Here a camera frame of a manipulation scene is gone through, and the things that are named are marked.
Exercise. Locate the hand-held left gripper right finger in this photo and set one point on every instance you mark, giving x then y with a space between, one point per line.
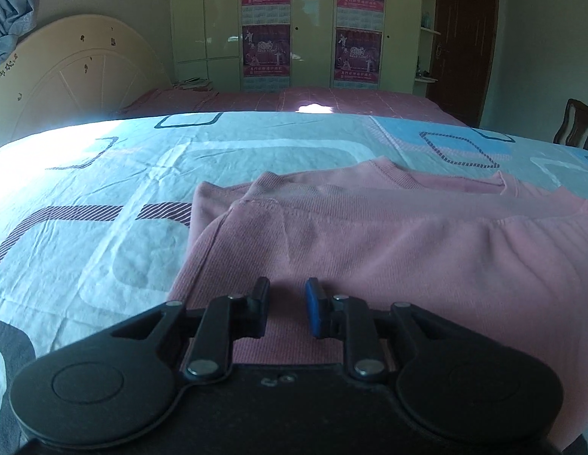
315 310

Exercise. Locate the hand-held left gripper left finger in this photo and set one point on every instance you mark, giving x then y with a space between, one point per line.
261 310

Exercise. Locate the pink sweatshirt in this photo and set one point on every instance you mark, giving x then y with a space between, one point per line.
393 256

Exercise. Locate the patterned light blue bed sheet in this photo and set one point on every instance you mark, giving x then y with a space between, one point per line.
100 189

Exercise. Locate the pink checked bed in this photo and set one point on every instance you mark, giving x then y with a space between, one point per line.
351 99

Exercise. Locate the cream wardrobe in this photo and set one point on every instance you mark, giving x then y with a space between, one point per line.
313 47

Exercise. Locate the small dark figurine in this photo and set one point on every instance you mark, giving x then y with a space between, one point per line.
419 64

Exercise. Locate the cream arched headboard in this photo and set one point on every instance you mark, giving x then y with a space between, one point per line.
81 71

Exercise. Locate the cream corner shelf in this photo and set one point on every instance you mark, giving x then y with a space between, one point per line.
429 28

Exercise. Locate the small blue bottle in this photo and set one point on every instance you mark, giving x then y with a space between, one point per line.
427 21

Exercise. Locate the dark wooden door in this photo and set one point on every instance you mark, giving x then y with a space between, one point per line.
464 38

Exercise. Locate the dark wooden chair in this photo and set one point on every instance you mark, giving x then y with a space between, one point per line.
578 125

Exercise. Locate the grey-blue curtain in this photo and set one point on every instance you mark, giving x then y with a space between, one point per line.
10 9

